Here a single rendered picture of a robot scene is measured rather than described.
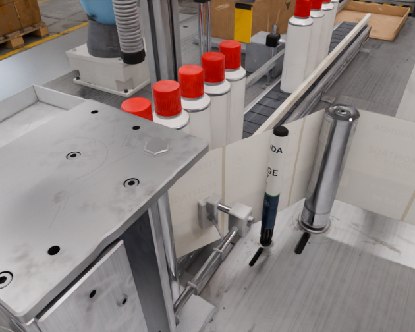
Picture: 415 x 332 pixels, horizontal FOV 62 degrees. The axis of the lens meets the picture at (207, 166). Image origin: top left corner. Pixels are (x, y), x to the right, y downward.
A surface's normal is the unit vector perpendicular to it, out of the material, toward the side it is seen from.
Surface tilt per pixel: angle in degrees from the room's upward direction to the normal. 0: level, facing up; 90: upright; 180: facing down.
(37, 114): 0
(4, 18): 90
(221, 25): 90
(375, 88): 0
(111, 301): 90
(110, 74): 90
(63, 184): 0
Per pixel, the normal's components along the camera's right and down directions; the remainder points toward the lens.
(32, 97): 0.88, 0.29
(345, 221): -0.02, -0.77
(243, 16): -0.55, 0.54
